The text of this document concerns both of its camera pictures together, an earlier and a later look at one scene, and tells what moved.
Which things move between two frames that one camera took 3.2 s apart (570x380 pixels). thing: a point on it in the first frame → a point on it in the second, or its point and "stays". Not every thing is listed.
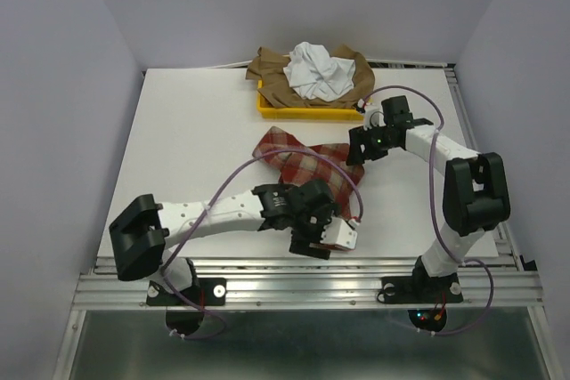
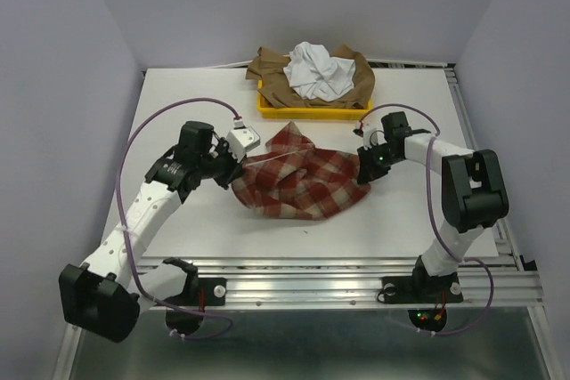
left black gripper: [300, 244] → [236, 168]
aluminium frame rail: [311, 283] stays
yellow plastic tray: [305, 113] stays
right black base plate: [421, 289] stays
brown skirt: [267, 69] stays
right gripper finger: [357, 137] → [369, 165]
